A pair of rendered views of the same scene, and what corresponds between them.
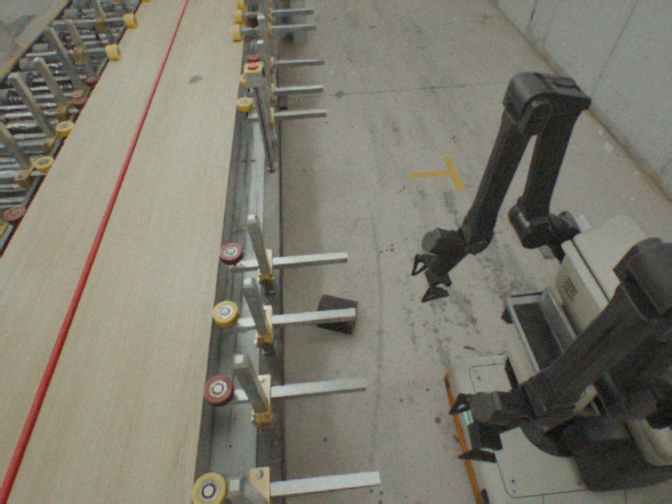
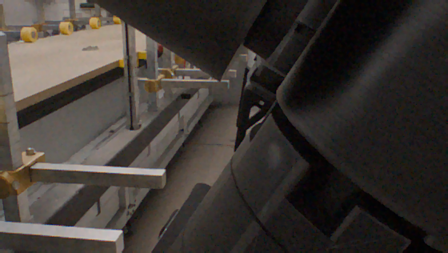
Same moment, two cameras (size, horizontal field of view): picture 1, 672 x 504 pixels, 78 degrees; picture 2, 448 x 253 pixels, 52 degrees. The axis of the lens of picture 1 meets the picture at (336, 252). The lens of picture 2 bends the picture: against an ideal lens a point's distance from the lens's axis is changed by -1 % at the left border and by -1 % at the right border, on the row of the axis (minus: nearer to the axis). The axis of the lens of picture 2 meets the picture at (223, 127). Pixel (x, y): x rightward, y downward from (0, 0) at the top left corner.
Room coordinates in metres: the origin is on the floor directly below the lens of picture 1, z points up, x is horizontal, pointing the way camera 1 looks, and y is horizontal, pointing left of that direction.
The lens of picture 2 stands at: (0.17, -0.32, 1.17)
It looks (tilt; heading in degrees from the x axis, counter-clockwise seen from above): 17 degrees down; 11
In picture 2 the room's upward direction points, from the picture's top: straight up
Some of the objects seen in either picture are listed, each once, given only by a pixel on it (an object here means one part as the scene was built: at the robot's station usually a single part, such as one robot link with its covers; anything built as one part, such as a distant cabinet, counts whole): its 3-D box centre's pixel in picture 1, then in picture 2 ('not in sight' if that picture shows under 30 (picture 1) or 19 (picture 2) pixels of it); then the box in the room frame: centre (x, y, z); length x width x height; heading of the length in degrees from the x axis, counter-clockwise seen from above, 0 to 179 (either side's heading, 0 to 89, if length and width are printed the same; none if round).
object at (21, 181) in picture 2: (266, 268); (18, 174); (0.94, 0.26, 0.81); 0.14 x 0.06 x 0.05; 3
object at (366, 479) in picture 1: (294, 488); not in sight; (0.22, 0.13, 0.83); 0.43 x 0.03 x 0.04; 93
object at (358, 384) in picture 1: (292, 392); not in sight; (0.47, 0.15, 0.83); 0.43 x 0.03 x 0.04; 93
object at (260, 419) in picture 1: (262, 400); not in sight; (0.44, 0.23, 0.83); 0.14 x 0.06 x 0.05; 3
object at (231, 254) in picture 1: (233, 260); not in sight; (0.95, 0.37, 0.85); 0.08 x 0.08 x 0.11
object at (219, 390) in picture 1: (222, 395); not in sight; (0.45, 0.34, 0.85); 0.08 x 0.08 x 0.11
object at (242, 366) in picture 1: (257, 398); not in sight; (0.42, 0.23, 0.91); 0.04 x 0.04 x 0.48; 3
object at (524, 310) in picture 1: (546, 343); not in sight; (0.50, -0.55, 0.99); 0.28 x 0.16 x 0.22; 3
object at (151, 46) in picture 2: (267, 109); (152, 67); (1.92, 0.32, 0.88); 0.04 x 0.04 x 0.48; 3
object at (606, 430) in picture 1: (556, 403); not in sight; (0.45, -0.68, 0.68); 0.28 x 0.27 x 0.25; 3
